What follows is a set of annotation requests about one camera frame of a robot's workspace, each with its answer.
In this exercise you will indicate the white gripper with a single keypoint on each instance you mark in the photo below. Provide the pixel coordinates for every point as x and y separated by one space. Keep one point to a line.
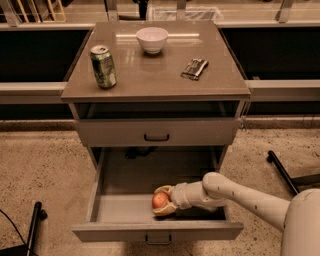
179 196

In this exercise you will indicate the red orange apple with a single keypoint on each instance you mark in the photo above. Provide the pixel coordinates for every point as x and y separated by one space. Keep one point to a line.
159 200

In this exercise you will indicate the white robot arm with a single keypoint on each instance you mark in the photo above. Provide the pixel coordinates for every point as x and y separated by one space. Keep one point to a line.
297 219

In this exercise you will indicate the open middle drawer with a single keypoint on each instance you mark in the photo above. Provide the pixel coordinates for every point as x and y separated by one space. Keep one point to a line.
120 204

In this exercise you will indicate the closed top drawer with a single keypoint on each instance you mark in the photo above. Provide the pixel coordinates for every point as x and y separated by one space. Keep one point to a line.
130 132

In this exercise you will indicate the grey drawer cabinet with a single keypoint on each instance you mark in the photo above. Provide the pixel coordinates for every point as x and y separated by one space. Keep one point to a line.
151 87

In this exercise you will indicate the black stand leg right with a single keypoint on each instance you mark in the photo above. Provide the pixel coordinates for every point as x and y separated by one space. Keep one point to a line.
293 183

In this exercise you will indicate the black stand leg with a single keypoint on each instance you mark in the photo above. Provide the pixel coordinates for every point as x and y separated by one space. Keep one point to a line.
27 246
293 183

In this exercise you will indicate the black stand leg left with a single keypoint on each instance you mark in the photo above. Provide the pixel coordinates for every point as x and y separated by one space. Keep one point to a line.
27 246

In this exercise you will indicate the dark snack packet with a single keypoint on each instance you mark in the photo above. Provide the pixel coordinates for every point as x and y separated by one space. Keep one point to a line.
194 69

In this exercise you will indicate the green soda can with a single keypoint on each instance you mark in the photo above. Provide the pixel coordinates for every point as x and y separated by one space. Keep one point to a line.
103 66

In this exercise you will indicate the white bowl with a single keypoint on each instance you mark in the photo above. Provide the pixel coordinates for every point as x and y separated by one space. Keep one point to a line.
152 39

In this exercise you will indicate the wooden chair background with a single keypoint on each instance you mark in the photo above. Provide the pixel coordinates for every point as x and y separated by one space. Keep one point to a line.
41 11

